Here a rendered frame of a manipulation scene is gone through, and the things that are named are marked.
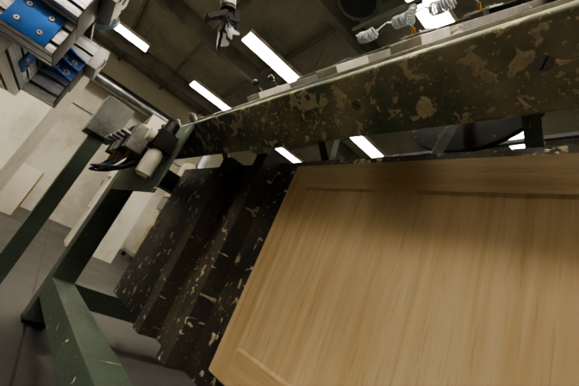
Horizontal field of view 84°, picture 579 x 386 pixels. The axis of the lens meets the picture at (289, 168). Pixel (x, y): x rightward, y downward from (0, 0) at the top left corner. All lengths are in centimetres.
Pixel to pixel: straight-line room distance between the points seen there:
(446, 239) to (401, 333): 17
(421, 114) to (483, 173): 18
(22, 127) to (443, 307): 330
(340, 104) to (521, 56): 27
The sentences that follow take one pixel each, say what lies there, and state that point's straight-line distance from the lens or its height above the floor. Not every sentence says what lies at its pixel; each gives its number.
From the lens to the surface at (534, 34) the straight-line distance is 46.
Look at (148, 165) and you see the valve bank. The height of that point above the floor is 63.
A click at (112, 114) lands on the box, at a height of 86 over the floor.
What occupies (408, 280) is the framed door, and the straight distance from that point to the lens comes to 61.
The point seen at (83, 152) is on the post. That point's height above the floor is 66.
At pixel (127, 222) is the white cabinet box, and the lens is 498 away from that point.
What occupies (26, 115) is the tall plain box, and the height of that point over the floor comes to 94.
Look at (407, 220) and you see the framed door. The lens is 65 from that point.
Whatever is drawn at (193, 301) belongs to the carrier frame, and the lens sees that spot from 96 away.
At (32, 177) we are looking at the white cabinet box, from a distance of 609.
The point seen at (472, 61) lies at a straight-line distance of 48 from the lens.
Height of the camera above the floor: 45
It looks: 21 degrees up
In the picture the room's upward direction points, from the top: 24 degrees clockwise
